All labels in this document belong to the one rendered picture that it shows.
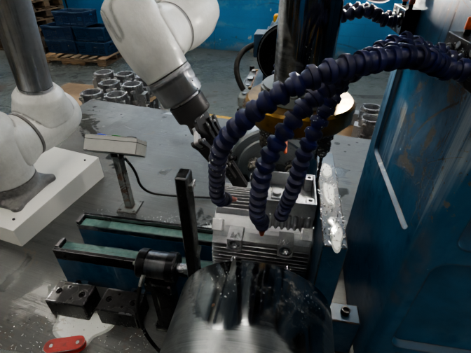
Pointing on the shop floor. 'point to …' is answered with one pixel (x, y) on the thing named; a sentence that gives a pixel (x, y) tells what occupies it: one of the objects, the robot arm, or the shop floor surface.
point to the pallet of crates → (78, 38)
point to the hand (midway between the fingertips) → (235, 176)
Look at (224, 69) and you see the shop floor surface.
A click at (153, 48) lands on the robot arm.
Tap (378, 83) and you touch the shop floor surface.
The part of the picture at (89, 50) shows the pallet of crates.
